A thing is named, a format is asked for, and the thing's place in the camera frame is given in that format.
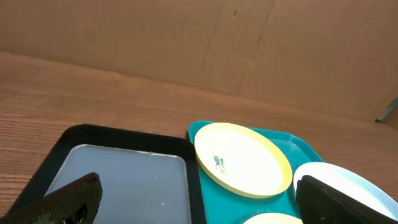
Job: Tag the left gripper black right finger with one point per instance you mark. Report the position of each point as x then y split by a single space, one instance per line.
320 203

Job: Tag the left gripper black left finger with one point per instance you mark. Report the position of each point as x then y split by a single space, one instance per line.
76 203

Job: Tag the light blue plate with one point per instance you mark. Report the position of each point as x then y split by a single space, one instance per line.
350 184

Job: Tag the black water tray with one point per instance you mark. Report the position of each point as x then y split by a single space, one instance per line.
145 178

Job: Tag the teal serving tray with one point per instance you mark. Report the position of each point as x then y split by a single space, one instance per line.
223 206

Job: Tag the yellow plate with blue stain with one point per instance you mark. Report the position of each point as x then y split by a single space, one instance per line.
242 161

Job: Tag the metal leg in background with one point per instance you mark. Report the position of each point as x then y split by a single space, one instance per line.
387 111

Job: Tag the brown cardboard backdrop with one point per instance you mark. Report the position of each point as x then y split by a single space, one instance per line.
335 56

